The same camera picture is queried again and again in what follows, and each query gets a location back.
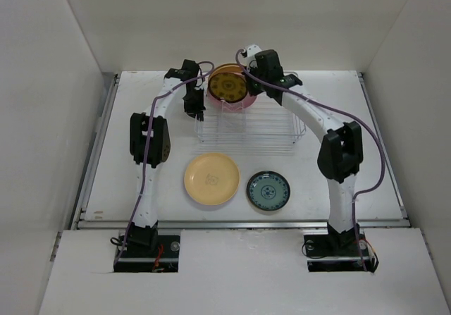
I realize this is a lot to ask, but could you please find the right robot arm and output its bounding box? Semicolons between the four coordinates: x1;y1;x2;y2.
240;44;363;254

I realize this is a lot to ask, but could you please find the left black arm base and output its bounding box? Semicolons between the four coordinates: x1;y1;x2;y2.
110;229;181;273

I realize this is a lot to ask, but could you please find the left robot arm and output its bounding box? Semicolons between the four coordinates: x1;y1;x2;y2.
123;59;205;257

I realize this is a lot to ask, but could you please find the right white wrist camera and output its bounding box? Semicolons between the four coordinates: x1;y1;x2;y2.
240;44;262;71

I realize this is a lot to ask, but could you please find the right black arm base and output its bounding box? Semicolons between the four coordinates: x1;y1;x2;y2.
302;233;379;273

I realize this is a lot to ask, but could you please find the beige plastic plate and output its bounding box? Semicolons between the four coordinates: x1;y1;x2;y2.
183;152;240;206

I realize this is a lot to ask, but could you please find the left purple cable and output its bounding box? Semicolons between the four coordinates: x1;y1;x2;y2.
116;60;216;259

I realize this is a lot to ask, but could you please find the pink plastic plate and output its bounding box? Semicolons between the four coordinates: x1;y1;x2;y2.
206;92;257;113

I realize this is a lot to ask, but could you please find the orange plastic plate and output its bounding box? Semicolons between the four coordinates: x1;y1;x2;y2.
211;63;242;77

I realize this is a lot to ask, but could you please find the light blue patterned plate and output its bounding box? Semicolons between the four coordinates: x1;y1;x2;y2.
246;171;291;212

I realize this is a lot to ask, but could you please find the white wire dish rack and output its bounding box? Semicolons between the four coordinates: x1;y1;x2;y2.
193;70;307;154

